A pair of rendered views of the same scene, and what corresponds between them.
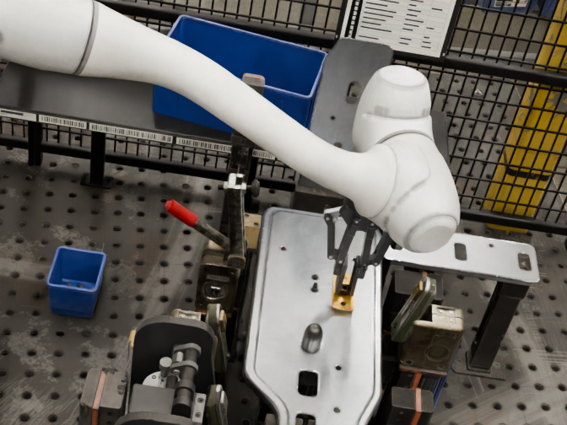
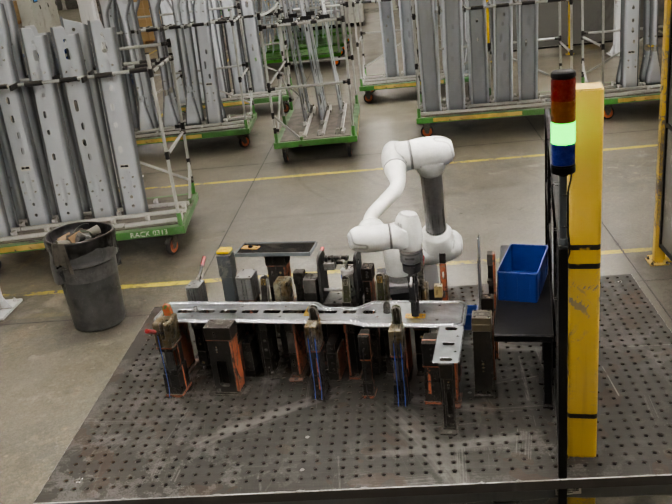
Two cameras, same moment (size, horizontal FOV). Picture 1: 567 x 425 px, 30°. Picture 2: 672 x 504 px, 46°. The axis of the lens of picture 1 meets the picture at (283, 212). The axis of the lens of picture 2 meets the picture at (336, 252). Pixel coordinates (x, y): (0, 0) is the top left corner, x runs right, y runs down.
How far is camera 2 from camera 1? 3.55 m
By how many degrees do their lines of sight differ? 88
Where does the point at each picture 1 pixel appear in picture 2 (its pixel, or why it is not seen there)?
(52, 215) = not seen: hidden behind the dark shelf
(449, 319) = (393, 327)
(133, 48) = (389, 172)
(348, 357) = (381, 318)
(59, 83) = not seen: hidden behind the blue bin
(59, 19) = (385, 156)
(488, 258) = (445, 350)
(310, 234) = (449, 310)
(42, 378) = not seen: hidden behind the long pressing
